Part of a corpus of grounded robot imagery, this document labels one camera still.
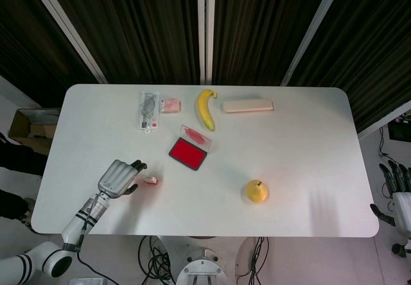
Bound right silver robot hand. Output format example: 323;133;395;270
369;159;411;235

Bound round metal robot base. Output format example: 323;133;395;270
175;246;230;285

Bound black floor cable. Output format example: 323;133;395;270
378;126;391;158

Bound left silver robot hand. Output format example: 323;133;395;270
97;159;148;200

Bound yellow banana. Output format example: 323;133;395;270
195;89;218;132

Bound red ink pad with lid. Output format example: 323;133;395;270
168;124;213;171

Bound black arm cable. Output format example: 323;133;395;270
76;233;109;280

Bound dark monitor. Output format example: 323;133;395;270
387;121;411;142

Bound thin black cables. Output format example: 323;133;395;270
236;236;270;285

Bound beige rectangular case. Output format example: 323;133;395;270
222;98;275;115

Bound white frame post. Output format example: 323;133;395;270
25;0;109;84
279;0;348;87
196;0;217;85
357;104;411;141

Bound person in dark clothes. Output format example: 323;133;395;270
0;130;49;230

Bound brown cardboard box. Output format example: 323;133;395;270
8;108;60;147

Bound clear blister pack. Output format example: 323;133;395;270
137;91;161;135

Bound black curtain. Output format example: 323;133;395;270
288;0;411;134
0;0;99;108
212;0;335;87
41;0;202;85

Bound black cable bundle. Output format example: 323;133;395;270
137;236;176;285

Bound pink small packet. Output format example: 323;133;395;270
159;98;183;114

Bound yellow pear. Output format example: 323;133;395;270
245;179;270;205

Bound grey metal box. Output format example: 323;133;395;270
69;277;107;285

